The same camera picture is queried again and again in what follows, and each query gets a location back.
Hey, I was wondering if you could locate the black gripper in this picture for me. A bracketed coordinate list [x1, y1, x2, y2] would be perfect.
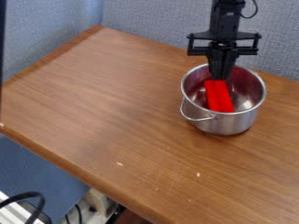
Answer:
[187, 31, 261, 80]

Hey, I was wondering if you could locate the stainless steel pot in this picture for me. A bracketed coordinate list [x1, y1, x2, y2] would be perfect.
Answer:
[180, 64, 267, 136]

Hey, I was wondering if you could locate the red plastic block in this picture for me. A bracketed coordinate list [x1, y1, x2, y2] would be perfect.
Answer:
[204, 80, 235, 113]

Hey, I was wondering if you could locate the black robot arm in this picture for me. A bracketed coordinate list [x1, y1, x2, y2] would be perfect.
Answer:
[187, 0, 261, 81]

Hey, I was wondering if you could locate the white equipment under table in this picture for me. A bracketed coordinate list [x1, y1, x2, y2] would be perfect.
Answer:
[57, 188, 121, 224]

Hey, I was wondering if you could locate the black cable loop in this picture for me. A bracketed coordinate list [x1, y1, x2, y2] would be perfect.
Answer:
[0, 191, 46, 224]

